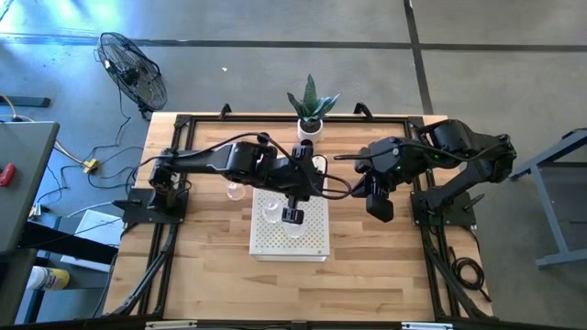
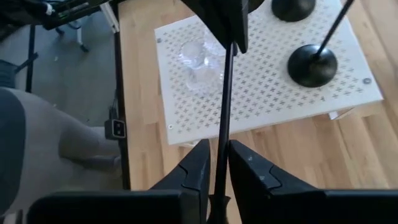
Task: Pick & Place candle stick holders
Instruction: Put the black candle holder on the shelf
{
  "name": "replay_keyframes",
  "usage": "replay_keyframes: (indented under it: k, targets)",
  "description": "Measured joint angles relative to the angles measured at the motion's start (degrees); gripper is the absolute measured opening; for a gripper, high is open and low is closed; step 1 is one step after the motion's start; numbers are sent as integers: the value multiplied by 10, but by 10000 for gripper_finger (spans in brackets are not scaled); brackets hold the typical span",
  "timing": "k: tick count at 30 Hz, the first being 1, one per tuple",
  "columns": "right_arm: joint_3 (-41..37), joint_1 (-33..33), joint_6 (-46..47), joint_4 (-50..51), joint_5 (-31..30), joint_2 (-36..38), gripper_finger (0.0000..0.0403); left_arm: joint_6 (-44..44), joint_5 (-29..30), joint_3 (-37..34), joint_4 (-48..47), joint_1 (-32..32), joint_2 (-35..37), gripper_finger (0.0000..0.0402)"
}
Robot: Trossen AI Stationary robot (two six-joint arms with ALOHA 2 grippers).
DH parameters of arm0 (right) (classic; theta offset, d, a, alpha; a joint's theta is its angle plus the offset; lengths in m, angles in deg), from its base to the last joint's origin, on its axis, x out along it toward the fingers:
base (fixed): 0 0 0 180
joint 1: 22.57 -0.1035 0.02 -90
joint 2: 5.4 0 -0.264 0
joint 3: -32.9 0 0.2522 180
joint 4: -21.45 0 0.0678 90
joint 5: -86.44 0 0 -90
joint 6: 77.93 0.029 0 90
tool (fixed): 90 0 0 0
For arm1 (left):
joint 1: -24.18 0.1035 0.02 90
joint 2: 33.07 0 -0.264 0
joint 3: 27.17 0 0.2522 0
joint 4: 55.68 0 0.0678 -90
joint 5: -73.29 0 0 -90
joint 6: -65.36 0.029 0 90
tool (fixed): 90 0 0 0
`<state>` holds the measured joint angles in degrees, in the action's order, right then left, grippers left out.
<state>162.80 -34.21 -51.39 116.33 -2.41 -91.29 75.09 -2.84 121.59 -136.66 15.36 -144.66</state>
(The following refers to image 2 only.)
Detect clear glass candle holder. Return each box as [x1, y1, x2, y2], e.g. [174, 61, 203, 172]
[178, 40, 225, 91]
[202, 29, 228, 58]

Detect person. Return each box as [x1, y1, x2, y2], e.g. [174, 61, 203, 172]
[0, 86, 123, 224]

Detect black tripod stand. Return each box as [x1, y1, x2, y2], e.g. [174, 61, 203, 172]
[14, 24, 40, 93]

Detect black metal candlestick holder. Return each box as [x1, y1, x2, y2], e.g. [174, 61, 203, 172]
[287, 0, 356, 88]
[271, 0, 317, 23]
[206, 0, 266, 224]

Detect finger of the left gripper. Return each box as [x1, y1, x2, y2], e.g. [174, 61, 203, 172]
[233, 0, 249, 54]
[182, 0, 240, 47]

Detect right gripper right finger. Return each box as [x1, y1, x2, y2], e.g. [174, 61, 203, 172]
[229, 139, 326, 224]

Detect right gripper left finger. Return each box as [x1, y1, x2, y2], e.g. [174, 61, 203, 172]
[150, 139, 211, 224]

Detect white metal bracket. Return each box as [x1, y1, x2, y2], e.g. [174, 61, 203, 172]
[99, 2, 121, 34]

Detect office chair with grey base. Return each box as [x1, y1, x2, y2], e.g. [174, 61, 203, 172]
[55, 18, 91, 53]

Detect white perforated metal shelf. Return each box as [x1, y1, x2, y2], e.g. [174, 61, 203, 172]
[154, 0, 384, 146]

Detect black aluminium table frame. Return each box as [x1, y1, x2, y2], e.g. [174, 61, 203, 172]
[110, 0, 132, 191]

